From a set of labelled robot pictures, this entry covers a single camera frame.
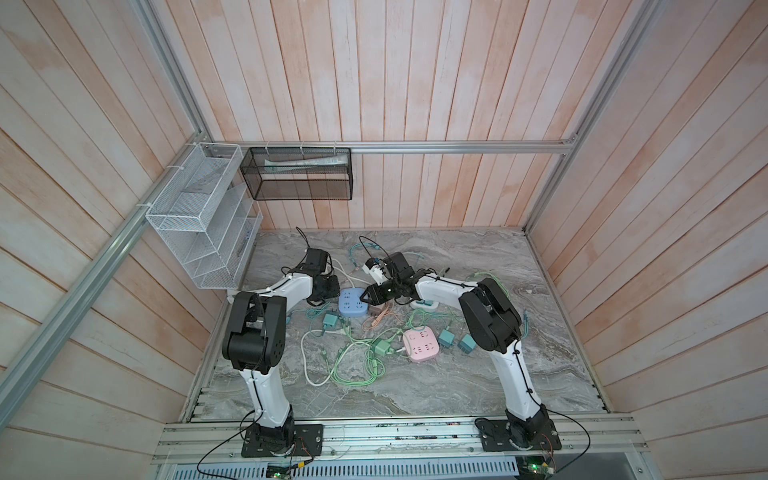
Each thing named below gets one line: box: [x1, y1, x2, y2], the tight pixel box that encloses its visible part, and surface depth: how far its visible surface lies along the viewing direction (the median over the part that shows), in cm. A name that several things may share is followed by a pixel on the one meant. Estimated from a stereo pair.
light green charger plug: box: [374, 340, 391, 356], surface depth 87 cm
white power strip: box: [409, 299, 439, 311], surface depth 97 cm
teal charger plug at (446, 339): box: [438, 329, 455, 349], surface depth 90 cm
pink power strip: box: [402, 326, 440, 361], surface depth 89 cm
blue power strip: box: [338, 287, 368, 316], surface depth 97 cm
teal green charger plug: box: [323, 313, 338, 329], surface depth 95 cm
